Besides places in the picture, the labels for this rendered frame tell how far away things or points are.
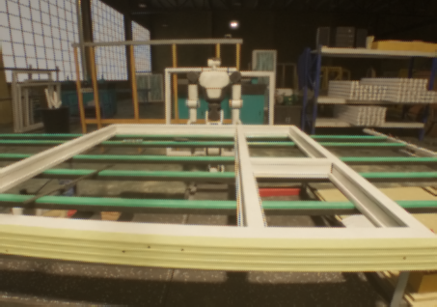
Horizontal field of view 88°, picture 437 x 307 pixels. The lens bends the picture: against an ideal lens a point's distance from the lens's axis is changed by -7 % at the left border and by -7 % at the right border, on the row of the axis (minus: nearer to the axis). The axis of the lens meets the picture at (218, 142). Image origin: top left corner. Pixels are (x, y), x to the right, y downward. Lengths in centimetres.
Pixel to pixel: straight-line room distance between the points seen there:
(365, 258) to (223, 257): 32
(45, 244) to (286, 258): 58
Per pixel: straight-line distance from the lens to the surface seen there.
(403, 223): 81
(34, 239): 76
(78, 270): 115
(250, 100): 552
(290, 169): 116
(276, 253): 60
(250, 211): 70
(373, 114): 585
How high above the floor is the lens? 129
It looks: 15 degrees down
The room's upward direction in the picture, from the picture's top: straight up
